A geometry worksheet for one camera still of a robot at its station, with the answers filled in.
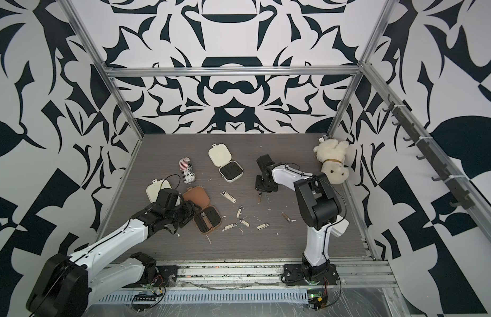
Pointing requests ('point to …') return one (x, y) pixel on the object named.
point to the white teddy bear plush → (332, 154)
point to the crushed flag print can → (189, 174)
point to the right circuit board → (316, 298)
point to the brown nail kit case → (209, 218)
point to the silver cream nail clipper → (228, 196)
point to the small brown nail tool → (259, 199)
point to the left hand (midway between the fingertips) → (198, 207)
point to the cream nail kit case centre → (220, 156)
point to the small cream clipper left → (229, 226)
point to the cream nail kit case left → (152, 189)
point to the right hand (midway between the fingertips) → (260, 185)
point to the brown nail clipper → (206, 220)
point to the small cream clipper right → (261, 226)
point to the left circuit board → (142, 301)
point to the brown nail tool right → (287, 218)
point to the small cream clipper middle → (244, 222)
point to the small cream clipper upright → (239, 211)
